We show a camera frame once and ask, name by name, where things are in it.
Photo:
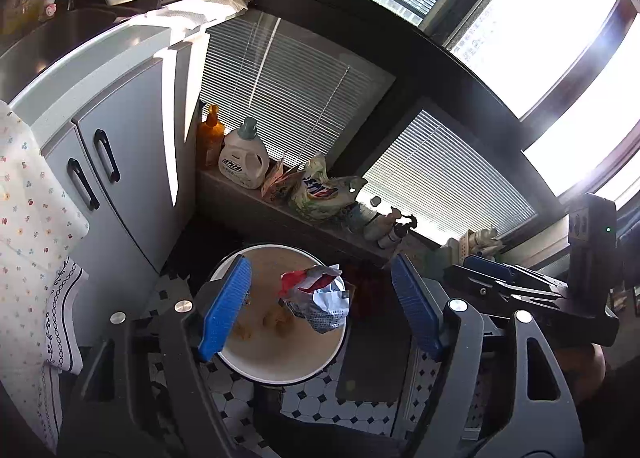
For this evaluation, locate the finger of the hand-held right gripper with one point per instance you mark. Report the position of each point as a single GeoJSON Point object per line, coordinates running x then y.
{"type": "Point", "coordinates": [485, 263]}
{"type": "Point", "coordinates": [480, 285]}

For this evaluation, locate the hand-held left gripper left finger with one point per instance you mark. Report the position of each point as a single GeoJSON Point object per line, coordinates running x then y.
{"type": "Point", "coordinates": [225, 308]}

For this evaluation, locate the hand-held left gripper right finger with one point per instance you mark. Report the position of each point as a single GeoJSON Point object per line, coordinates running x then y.
{"type": "Point", "coordinates": [415, 313]}

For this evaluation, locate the white round bin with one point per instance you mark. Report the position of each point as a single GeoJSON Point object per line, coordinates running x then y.
{"type": "Point", "coordinates": [280, 353]}

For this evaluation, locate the red white wrapper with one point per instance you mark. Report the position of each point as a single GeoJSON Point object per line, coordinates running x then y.
{"type": "Point", "coordinates": [320, 300]}

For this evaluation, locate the person's right hand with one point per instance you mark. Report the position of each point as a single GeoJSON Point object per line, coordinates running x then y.
{"type": "Point", "coordinates": [582, 368]}

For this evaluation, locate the white items on sill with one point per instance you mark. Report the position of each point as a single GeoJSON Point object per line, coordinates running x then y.
{"type": "Point", "coordinates": [475, 240]}

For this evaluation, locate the dark floor mat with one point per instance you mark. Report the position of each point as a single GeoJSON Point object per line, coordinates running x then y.
{"type": "Point", "coordinates": [375, 363]}

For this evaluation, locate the small window blind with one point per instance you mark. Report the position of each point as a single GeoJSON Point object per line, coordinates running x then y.
{"type": "Point", "coordinates": [450, 183]}

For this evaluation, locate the white small bottle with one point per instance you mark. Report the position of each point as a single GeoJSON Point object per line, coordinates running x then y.
{"type": "Point", "coordinates": [382, 225]}

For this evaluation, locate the clear small bottle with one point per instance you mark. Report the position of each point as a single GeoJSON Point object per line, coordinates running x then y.
{"type": "Point", "coordinates": [361, 218]}

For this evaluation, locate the orange snack packet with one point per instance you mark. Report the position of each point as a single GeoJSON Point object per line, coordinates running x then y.
{"type": "Point", "coordinates": [277, 183]}

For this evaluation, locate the white detergent bottle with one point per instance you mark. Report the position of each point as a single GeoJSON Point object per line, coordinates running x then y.
{"type": "Point", "coordinates": [245, 163]}

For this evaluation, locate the green white detergent bag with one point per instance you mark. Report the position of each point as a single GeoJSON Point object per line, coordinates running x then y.
{"type": "Point", "coordinates": [320, 193]}

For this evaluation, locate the white towel with black trim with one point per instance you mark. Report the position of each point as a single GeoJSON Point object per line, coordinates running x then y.
{"type": "Point", "coordinates": [65, 318]}

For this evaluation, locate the orange pump bottle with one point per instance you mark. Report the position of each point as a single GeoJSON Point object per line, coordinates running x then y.
{"type": "Point", "coordinates": [210, 141]}

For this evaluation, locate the white cabinet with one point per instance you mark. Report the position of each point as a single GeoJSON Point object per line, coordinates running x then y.
{"type": "Point", "coordinates": [140, 138]}

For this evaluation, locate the floral white cloth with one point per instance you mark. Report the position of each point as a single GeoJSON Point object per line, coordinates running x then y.
{"type": "Point", "coordinates": [30, 198]}

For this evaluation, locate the large window blind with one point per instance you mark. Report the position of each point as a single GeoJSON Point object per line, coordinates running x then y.
{"type": "Point", "coordinates": [290, 83]}

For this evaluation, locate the white counter towel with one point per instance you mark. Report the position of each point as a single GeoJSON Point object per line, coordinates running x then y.
{"type": "Point", "coordinates": [200, 11]}

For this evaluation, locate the dark sink basin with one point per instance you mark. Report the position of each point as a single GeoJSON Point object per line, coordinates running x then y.
{"type": "Point", "coordinates": [65, 36]}

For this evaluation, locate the pink figurine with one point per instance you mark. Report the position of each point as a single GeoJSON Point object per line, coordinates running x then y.
{"type": "Point", "coordinates": [48, 6]}

